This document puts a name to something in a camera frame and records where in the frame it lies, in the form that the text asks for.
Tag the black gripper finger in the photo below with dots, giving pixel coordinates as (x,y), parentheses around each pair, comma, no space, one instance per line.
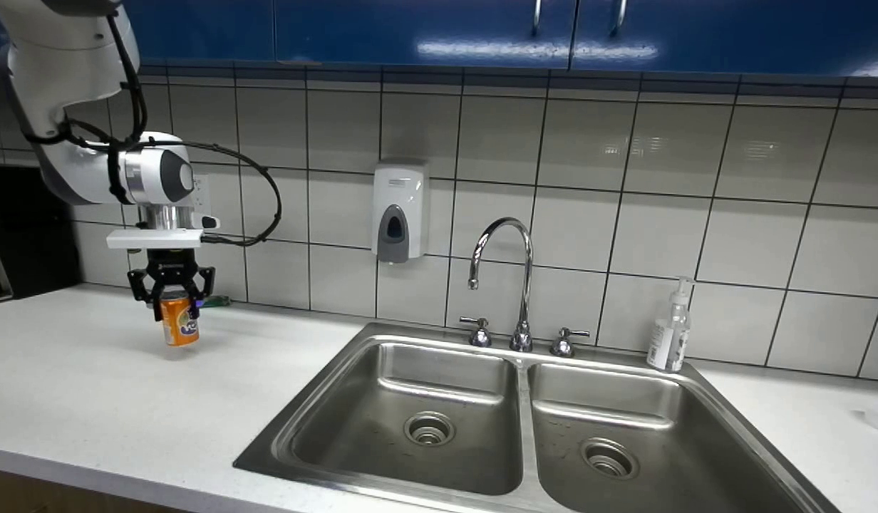
(205,283)
(143,283)

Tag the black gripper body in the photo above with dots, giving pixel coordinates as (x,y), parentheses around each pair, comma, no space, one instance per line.
(171,263)

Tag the orange soda can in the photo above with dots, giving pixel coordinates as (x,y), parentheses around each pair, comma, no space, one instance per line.
(181,326)

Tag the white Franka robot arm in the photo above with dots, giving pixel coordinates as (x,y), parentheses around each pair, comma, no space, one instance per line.
(57,57)

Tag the round sink drain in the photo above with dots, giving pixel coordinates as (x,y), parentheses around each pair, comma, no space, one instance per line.
(609,456)
(429,429)

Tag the stainless steel double sink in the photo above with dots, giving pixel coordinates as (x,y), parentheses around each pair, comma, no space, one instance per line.
(478,380)

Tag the small green wrapped item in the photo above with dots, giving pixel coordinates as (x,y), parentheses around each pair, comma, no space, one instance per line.
(221,302)

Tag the black countertop appliance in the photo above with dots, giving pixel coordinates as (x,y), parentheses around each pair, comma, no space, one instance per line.
(21,236)

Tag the chrome gooseneck faucet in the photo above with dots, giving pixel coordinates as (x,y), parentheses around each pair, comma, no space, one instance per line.
(525,286)

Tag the clear pump soap bottle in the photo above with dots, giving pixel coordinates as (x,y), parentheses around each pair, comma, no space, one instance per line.
(669,332)

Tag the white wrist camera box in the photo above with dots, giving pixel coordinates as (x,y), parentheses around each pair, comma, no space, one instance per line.
(157,236)

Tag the white wall soap dispenser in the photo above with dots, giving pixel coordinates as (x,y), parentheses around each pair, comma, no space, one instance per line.
(396,215)

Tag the blue wall cabinets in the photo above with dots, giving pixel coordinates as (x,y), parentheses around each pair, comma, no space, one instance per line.
(458,28)

